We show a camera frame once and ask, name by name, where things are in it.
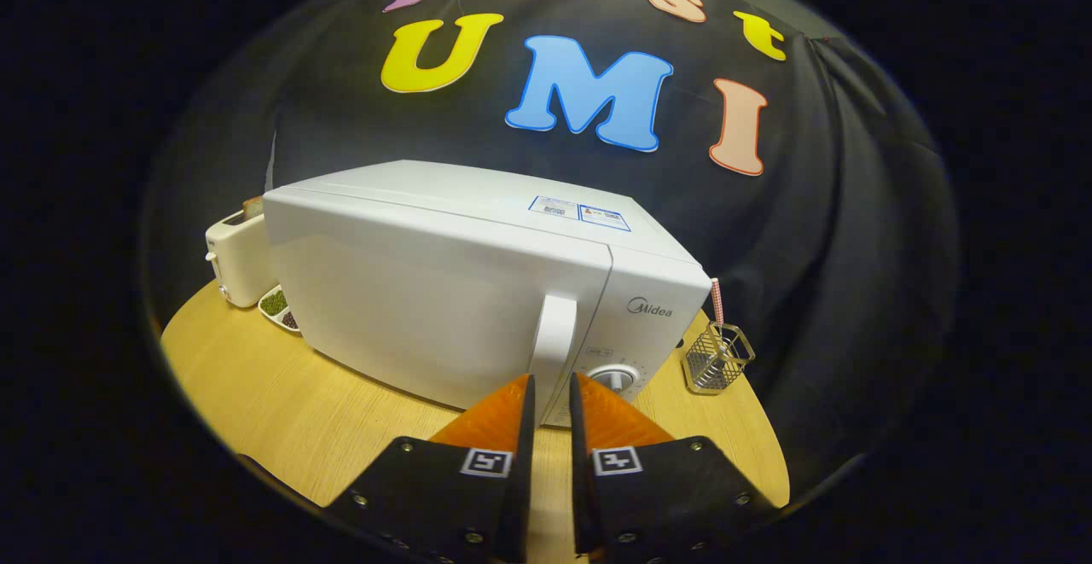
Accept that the white toaster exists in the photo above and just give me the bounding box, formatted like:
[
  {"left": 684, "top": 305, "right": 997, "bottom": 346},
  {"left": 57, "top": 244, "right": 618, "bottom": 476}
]
[{"left": 205, "top": 197, "right": 278, "bottom": 309}]

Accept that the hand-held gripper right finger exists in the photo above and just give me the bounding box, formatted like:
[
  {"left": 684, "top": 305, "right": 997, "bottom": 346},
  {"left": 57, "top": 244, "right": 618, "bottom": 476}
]
[{"left": 569, "top": 372, "right": 779, "bottom": 564}]

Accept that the wire mesh holder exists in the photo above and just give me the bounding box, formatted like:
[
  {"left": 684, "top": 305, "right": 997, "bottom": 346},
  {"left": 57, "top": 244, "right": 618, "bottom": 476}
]
[{"left": 683, "top": 322, "right": 757, "bottom": 396}]

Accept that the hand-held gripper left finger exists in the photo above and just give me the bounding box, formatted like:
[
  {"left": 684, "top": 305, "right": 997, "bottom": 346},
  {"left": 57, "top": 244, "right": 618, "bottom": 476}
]
[{"left": 324, "top": 374, "right": 537, "bottom": 564}]

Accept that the white divided snack tray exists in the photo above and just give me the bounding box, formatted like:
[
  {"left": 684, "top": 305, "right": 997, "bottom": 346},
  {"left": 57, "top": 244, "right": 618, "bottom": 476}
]
[{"left": 258, "top": 285, "right": 301, "bottom": 333}]

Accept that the white microwave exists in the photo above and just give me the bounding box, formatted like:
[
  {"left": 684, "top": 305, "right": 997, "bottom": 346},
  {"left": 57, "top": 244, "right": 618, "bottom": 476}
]
[{"left": 263, "top": 160, "right": 713, "bottom": 428}]

